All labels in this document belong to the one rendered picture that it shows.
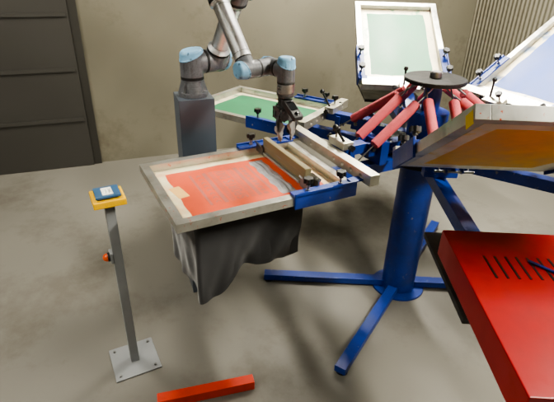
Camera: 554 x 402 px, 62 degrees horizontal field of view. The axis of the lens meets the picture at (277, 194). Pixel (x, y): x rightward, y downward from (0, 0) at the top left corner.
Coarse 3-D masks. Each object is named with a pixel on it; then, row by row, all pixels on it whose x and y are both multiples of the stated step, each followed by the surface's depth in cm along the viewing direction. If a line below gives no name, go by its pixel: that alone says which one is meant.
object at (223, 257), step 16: (288, 208) 192; (224, 224) 180; (240, 224) 184; (256, 224) 188; (272, 224) 192; (288, 224) 196; (208, 240) 180; (224, 240) 184; (240, 240) 188; (256, 240) 193; (272, 240) 196; (288, 240) 201; (208, 256) 184; (224, 256) 188; (240, 256) 194; (256, 256) 197; (272, 256) 201; (208, 272) 188; (224, 272) 192; (208, 288) 193; (224, 288) 197
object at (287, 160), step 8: (264, 144) 222; (272, 144) 215; (272, 152) 216; (280, 152) 208; (288, 152) 206; (280, 160) 209; (288, 160) 203; (296, 160) 199; (288, 168) 204; (296, 168) 197; (304, 168) 191; (296, 176) 199
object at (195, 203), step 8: (288, 176) 208; (296, 184) 202; (320, 184) 202; (192, 192) 192; (272, 192) 194; (280, 192) 194; (184, 200) 186; (192, 200) 186; (200, 200) 186; (240, 200) 187; (248, 200) 187; (256, 200) 187; (192, 208) 180; (200, 208) 180; (208, 208) 180; (216, 208) 180; (224, 208) 181
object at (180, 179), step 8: (248, 160) 223; (256, 160) 224; (264, 160) 224; (208, 168) 214; (216, 168) 214; (224, 168) 214; (272, 168) 216; (168, 176) 205; (176, 176) 205; (184, 176) 205; (264, 176) 207; (176, 184) 199; (184, 184) 199; (192, 184) 199
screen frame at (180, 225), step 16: (288, 144) 236; (176, 160) 213; (192, 160) 215; (208, 160) 219; (304, 160) 224; (320, 160) 217; (144, 176) 201; (336, 176) 201; (160, 192) 184; (176, 208) 173; (240, 208) 174; (256, 208) 176; (272, 208) 180; (176, 224) 163; (192, 224) 165; (208, 224) 169
